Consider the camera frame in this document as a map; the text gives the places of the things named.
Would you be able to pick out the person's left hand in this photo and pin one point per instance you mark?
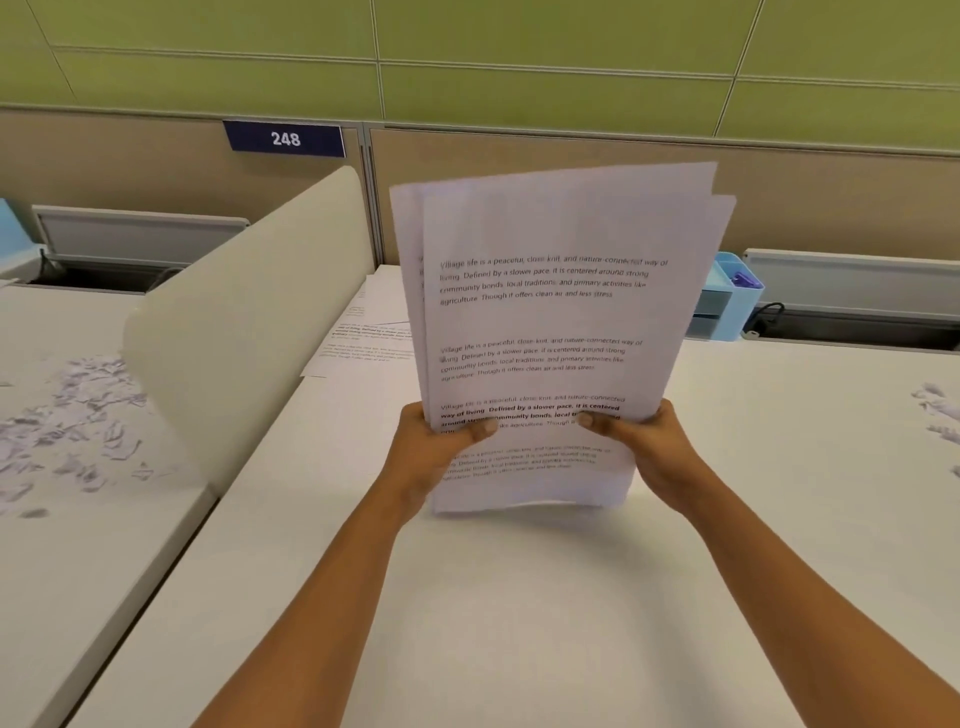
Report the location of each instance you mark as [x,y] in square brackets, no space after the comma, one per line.
[424,457]

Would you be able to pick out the person's right hand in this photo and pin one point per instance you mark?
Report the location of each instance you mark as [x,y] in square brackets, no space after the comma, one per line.
[660,450]

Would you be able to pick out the pile of printed papers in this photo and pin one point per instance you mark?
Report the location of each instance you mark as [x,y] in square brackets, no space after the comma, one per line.
[360,345]

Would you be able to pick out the gathered printed sheet bundle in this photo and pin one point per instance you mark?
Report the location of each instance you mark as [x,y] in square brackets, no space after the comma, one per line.
[540,337]

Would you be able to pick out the purple stapler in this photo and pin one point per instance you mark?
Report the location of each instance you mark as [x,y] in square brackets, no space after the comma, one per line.
[744,281]

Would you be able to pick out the heap of paper scraps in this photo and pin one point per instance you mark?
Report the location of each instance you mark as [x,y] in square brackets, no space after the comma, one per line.
[67,420]
[937,405]

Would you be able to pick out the person's left forearm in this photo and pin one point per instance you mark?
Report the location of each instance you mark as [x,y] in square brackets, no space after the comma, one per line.
[315,622]

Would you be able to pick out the person's right forearm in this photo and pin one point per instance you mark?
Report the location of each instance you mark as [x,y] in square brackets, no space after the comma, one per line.
[810,615]

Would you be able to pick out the white desk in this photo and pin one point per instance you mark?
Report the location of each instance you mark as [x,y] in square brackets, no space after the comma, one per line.
[75,600]
[750,525]

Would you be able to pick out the white side divider panel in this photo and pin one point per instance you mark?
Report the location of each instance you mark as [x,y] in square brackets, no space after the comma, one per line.
[247,322]

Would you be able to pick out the beige partition panel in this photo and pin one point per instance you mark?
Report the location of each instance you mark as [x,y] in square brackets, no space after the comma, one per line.
[112,165]
[825,202]

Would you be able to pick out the blue number sign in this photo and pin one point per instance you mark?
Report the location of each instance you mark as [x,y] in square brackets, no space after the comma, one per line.
[251,139]

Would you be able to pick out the grey partition post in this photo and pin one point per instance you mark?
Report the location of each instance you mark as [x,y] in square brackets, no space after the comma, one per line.
[371,195]

